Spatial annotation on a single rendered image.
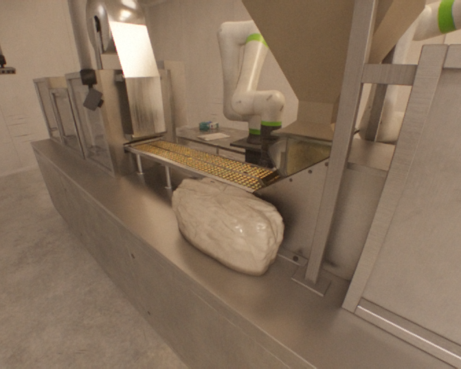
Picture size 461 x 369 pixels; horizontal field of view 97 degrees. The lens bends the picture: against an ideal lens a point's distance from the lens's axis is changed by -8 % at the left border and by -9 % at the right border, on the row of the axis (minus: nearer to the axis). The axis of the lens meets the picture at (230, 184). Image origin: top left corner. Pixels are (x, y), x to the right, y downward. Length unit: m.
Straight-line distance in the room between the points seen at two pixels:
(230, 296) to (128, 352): 1.00
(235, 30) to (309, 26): 0.79
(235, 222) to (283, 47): 0.43
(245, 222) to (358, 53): 0.41
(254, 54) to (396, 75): 0.80
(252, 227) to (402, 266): 0.32
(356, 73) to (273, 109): 0.56
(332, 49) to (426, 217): 0.37
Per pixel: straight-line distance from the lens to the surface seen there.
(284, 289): 0.64
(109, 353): 1.56
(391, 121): 1.09
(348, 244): 0.65
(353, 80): 0.46
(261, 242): 0.57
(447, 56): 0.43
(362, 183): 0.57
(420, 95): 0.43
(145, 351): 1.50
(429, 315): 0.64
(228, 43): 1.33
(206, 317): 0.76
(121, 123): 1.30
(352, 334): 0.61
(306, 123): 0.63
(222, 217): 0.59
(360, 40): 0.46
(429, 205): 0.50
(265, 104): 0.97
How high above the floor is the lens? 1.29
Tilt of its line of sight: 26 degrees down
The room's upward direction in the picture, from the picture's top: straight up
